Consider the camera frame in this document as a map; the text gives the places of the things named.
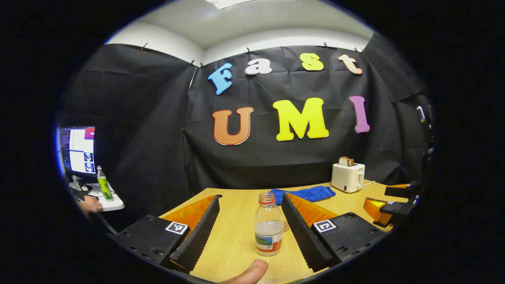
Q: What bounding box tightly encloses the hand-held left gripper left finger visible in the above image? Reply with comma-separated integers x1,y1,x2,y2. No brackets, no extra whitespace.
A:
112,194,221,275

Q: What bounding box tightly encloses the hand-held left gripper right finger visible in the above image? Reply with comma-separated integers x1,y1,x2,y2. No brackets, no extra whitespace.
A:
281,192,389,273

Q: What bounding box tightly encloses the clear plastic water bottle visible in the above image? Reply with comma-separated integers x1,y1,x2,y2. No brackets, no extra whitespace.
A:
254,192,284,257

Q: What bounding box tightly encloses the green drink bottle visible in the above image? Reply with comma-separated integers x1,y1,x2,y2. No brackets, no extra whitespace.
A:
96,166,114,202

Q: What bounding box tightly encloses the blue towel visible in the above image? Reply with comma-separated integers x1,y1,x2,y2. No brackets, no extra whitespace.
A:
270,186,337,206

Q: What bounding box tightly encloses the white toaster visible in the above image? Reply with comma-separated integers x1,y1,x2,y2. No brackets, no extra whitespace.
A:
331,162,365,193

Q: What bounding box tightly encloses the small white side table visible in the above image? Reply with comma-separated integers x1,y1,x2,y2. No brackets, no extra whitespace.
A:
69,181,125,212

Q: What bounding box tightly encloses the computer monitor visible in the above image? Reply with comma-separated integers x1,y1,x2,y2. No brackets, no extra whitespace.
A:
59,126,96,177

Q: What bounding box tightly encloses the ceiling light panel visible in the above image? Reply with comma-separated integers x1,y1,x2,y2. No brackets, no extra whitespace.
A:
205,0,257,9

